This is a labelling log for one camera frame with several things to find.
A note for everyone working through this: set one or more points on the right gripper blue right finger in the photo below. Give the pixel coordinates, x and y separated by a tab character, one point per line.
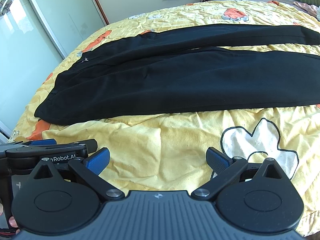
228	170

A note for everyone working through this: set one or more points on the pink cloth on bed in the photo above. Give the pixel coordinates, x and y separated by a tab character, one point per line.
311	9

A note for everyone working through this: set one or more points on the black pants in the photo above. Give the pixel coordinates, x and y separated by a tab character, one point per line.
194	69

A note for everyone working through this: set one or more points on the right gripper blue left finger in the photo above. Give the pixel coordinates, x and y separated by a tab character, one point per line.
87	172

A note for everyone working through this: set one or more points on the glass sliding wardrobe door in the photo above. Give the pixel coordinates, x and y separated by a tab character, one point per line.
36	35

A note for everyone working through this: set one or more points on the yellow floral bed quilt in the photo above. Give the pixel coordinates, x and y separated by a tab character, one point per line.
167	151

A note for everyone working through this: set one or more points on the person's left hand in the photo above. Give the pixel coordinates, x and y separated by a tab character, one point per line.
11	221

